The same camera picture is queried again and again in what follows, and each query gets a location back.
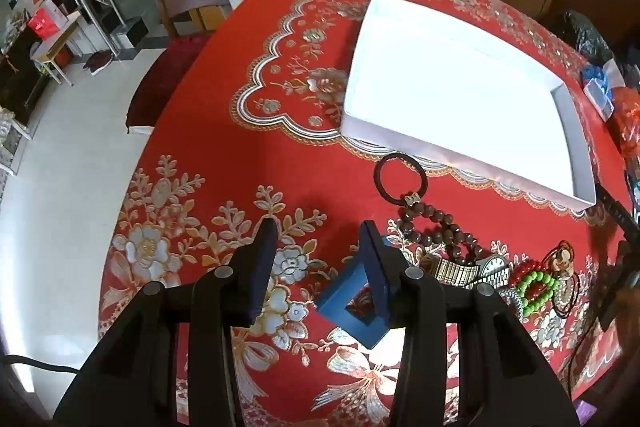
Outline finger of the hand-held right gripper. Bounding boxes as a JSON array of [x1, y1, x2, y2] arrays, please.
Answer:
[[592, 179, 640, 248], [600, 239, 640, 333]]

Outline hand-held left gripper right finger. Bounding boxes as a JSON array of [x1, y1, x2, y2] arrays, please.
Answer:
[[360, 221, 581, 427]]

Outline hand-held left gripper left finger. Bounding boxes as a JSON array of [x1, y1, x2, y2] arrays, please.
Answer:
[[52, 217, 279, 427]]

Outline blue jewelry card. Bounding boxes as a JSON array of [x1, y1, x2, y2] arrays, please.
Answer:
[[316, 252, 391, 350]]

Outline gold wristwatch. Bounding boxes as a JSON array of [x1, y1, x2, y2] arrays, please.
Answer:
[[417, 254, 481, 288]]

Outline green bead bracelet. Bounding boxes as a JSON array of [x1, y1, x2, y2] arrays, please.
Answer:
[[517, 272, 561, 313]]

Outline white braided cord ring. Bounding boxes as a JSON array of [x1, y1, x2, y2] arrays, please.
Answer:
[[497, 289, 528, 318]]

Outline white rectangular tray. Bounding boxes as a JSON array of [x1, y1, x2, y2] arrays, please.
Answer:
[[340, 0, 597, 210]]

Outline orange plastic bag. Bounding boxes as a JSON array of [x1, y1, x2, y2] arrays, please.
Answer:
[[607, 87, 640, 158]]

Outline red floral tablecloth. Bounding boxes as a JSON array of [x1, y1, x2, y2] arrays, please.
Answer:
[[97, 0, 640, 427]]

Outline silver wristwatch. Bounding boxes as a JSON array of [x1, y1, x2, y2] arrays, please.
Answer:
[[470, 254, 511, 290]]

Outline blue and white packet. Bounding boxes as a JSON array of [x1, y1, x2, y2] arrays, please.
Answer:
[[580, 62, 626, 120]]

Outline black plastic bag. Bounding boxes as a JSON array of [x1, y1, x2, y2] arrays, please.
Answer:
[[552, 9, 623, 68]]

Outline dark red seat cushion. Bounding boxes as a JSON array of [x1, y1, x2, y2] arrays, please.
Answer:
[[125, 36, 213, 135]]

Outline dark slippers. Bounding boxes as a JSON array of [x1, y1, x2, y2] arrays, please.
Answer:
[[82, 51, 113, 75]]

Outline black box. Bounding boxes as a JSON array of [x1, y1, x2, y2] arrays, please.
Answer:
[[110, 18, 148, 58]]

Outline small white desk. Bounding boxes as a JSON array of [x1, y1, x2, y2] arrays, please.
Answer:
[[30, 12, 83, 85]]

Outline red paper bag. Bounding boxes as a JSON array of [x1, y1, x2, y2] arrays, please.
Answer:
[[27, 2, 68, 40]]

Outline black cord pendant necklace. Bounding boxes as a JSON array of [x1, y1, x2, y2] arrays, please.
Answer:
[[545, 241, 583, 320]]

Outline brown wooden bead bracelet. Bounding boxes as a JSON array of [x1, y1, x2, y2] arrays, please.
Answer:
[[397, 192, 485, 265]]

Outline black hair tie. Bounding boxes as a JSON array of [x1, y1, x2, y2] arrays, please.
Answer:
[[374, 153, 429, 208]]

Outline red bead bracelet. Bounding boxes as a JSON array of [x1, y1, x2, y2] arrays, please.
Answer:
[[507, 259, 546, 288]]

